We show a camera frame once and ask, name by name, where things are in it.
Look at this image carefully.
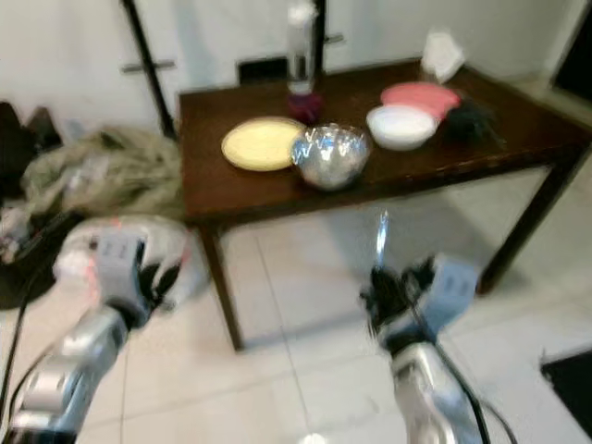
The silver metal cutlery piece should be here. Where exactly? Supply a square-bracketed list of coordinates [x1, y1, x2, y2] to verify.
[374, 210, 391, 274]

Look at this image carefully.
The crumpled green cloth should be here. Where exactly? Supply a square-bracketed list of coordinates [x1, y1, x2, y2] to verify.
[23, 128, 188, 219]

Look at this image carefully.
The dark wooden table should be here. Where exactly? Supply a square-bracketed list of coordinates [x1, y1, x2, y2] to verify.
[178, 57, 592, 352]

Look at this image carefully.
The black round hat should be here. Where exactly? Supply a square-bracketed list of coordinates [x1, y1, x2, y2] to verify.
[0, 208, 61, 311]

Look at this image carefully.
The shiny steel bowl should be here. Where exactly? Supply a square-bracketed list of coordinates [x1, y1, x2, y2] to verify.
[290, 121, 374, 191]

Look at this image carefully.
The white bowl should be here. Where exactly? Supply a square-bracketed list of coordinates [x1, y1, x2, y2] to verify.
[365, 104, 441, 152]

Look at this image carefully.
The pale yellow plate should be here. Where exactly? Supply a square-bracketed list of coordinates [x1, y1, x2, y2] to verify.
[221, 117, 308, 173]

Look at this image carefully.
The black floor mat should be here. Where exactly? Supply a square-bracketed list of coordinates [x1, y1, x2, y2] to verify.
[541, 347, 592, 414]

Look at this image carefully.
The black fluffy item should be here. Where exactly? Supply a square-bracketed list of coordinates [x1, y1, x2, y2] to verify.
[439, 96, 502, 145]

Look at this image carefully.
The black bag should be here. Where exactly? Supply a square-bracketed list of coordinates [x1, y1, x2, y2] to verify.
[0, 102, 52, 200]

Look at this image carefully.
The pink plate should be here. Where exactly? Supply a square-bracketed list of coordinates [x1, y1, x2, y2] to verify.
[379, 81, 463, 117]

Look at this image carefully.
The clear water bottle white lid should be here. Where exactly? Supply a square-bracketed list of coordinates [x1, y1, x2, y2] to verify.
[285, 0, 321, 96]

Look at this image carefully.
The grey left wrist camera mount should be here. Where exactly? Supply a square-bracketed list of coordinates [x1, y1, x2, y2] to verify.
[92, 231, 151, 313]

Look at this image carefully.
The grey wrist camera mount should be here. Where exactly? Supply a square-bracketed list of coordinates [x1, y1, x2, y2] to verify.
[425, 254, 484, 322]
[92, 231, 151, 313]

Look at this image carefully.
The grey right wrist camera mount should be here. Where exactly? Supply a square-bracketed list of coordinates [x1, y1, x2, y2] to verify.
[425, 254, 484, 322]

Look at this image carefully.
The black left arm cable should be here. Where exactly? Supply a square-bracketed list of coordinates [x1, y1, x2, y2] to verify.
[0, 242, 103, 443]

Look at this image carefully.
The purple cup with handle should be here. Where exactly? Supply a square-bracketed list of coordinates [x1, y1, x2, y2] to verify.
[287, 91, 326, 125]

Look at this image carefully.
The black metal stand post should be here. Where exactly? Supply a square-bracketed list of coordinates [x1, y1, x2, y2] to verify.
[314, 0, 345, 47]
[118, 0, 179, 140]

